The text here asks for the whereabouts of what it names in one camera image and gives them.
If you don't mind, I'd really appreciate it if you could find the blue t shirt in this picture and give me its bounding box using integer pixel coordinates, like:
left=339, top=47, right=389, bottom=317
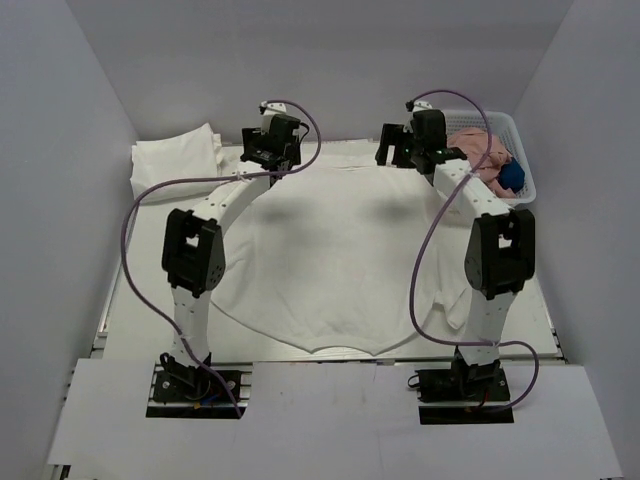
left=498, top=157, right=526, bottom=194

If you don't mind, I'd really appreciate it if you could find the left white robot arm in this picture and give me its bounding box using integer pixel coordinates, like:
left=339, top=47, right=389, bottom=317
left=160, top=102, right=303, bottom=399

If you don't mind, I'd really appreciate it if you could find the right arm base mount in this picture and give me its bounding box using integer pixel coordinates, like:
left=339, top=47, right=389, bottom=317
left=407, top=368, right=514, bottom=426

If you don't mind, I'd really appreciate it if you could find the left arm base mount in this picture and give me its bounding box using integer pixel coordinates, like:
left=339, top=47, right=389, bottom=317
left=146, top=364, right=252, bottom=420

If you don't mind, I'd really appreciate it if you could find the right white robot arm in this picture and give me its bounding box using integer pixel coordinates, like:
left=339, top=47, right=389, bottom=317
left=375, top=101, right=535, bottom=399

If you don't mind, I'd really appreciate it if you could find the purple cable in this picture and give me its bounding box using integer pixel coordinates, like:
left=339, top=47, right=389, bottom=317
left=402, top=89, right=540, bottom=411
left=122, top=99, right=322, bottom=416

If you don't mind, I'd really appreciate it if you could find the white plastic basket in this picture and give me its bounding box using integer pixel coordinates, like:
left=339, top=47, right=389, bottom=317
left=444, top=109, right=536, bottom=205

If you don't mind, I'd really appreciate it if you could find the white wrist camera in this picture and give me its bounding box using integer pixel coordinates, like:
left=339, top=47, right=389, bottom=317
left=405, top=100, right=433, bottom=114
left=259, top=101, right=287, bottom=120

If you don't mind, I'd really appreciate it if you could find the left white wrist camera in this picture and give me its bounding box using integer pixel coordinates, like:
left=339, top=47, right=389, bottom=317
left=259, top=101, right=287, bottom=120

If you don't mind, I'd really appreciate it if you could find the pink t shirt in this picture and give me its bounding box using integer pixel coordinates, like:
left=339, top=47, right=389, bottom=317
left=447, top=127, right=516, bottom=198

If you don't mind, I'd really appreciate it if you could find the white printed t shirt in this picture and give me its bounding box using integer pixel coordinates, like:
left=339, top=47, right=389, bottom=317
left=211, top=154, right=472, bottom=354

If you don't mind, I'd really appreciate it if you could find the folded white t shirt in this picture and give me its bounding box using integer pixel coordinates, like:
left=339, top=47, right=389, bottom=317
left=130, top=123, right=238, bottom=205

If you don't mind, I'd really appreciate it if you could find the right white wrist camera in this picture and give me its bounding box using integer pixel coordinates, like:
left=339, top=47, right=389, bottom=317
left=405, top=100, right=433, bottom=114

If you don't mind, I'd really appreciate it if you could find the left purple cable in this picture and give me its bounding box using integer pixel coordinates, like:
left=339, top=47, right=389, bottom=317
left=122, top=99, right=322, bottom=416

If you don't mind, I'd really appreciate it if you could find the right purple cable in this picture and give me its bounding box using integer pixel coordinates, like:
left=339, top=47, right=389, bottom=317
left=402, top=89, right=540, bottom=411

